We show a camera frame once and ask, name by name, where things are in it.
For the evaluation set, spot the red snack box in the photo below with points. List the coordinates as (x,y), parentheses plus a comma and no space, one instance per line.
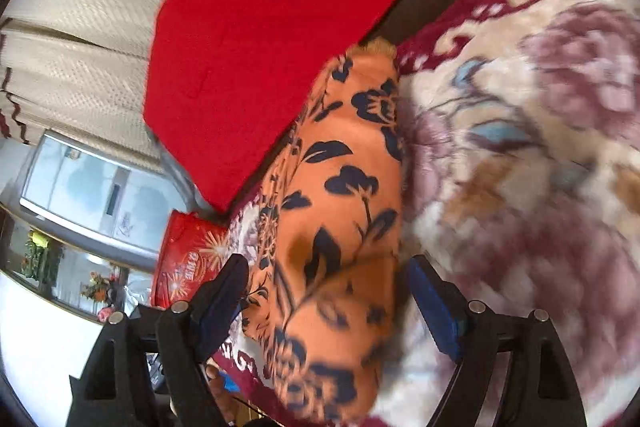
(190,252)

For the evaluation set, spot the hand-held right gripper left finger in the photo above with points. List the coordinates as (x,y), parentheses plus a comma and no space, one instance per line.
(220,302)

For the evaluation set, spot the orange flower arrangement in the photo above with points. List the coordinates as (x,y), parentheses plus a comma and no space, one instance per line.
(97,287)

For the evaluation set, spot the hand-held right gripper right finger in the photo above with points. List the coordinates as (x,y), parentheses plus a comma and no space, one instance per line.
(435,307)

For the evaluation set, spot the red fleece blanket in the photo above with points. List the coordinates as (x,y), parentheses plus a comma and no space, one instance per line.
(275,7)

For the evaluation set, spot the floral plush blanket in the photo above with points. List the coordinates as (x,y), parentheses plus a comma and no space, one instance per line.
(525,157)

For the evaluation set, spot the person's left hand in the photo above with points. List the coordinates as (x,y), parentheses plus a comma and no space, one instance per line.
(220,399)

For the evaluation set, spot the yellow flower arrangement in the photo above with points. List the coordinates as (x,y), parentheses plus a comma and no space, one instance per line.
(37,252)

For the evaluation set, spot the cream dotted curtain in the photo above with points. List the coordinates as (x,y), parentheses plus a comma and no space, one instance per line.
(90,32)

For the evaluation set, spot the white cabinet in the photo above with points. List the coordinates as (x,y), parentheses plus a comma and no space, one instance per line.
(75,187)

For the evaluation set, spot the orange black-flowered garment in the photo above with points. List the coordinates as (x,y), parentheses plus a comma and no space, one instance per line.
(340,132)

